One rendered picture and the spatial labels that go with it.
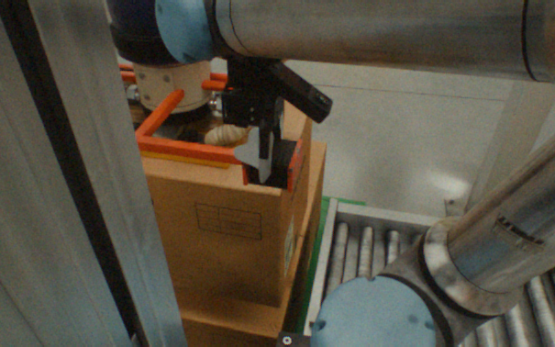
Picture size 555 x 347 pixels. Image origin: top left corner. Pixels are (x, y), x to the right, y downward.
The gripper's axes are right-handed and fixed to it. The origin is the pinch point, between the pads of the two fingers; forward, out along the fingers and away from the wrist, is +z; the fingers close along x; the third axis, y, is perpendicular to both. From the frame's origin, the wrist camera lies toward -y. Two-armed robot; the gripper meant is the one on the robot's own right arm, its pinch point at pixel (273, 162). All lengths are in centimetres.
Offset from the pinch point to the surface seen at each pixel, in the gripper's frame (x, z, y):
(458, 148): -200, 120, -80
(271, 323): -10, 66, 3
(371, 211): -58, 61, -22
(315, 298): -16, 59, -8
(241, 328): -6, 66, 11
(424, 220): -58, 61, -40
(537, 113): -120, 47, -85
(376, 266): -43, 72, -26
